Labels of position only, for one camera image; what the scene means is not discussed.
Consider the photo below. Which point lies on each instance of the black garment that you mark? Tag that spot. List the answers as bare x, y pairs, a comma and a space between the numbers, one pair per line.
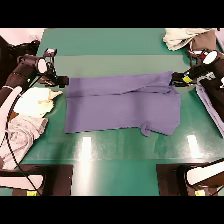
216, 96

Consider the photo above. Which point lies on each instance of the lavender garment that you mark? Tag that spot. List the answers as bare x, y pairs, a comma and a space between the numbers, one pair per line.
208, 105

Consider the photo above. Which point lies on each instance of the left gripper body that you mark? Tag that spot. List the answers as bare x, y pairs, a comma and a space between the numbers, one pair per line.
59, 81

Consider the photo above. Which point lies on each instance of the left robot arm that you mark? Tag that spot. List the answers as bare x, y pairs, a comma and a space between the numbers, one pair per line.
23, 71

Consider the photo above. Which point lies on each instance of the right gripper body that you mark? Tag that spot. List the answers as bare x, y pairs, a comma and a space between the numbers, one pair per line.
181, 79

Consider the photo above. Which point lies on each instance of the white garment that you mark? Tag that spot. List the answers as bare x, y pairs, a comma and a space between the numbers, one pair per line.
176, 38

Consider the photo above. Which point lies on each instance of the brown garment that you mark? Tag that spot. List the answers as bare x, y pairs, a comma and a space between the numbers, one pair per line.
13, 115

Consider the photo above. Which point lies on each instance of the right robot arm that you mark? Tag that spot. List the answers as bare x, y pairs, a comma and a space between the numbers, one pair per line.
204, 173

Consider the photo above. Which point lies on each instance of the purple T-shirt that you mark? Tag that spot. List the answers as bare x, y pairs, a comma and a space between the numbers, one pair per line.
120, 106

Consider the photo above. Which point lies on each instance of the cream garment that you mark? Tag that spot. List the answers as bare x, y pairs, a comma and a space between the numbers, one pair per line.
30, 101

